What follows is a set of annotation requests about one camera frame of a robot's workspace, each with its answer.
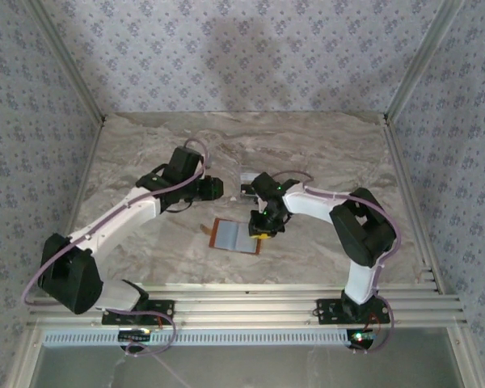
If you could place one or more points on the grey metal panel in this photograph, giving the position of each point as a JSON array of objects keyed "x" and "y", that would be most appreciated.
[{"x": 266, "y": 368}]

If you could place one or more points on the small controller circuit board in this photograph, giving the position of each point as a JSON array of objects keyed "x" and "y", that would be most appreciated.
[
  {"x": 361, "y": 337},
  {"x": 134, "y": 334}
]

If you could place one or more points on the aluminium corner post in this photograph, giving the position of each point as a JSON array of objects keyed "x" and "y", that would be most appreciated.
[
  {"x": 70, "y": 68},
  {"x": 422, "y": 60}
]

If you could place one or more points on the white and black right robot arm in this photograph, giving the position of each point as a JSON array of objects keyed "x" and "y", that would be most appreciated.
[{"x": 307, "y": 204}]

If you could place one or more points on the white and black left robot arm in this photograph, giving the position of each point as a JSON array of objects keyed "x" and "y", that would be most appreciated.
[{"x": 117, "y": 222}]

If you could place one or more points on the clear acrylic card stand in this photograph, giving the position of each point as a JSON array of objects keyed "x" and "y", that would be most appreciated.
[{"x": 246, "y": 169}]

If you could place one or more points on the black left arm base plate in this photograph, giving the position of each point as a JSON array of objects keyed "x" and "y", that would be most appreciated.
[{"x": 161, "y": 309}]

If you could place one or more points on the brown leather card holder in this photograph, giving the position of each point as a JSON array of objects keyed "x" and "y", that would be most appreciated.
[{"x": 234, "y": 238}]

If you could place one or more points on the aluminium front frame rails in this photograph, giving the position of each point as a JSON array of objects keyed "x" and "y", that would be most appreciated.
[{"x": 246, "y": 307}]

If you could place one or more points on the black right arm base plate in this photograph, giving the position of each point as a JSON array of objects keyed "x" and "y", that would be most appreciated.
[{"x": 327, "y": 311}]

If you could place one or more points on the aluminium side rail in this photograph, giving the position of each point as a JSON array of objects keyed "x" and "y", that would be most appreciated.
[
  {"x": 401, "y": 169},
  {"x": 78, "y": 202}
]

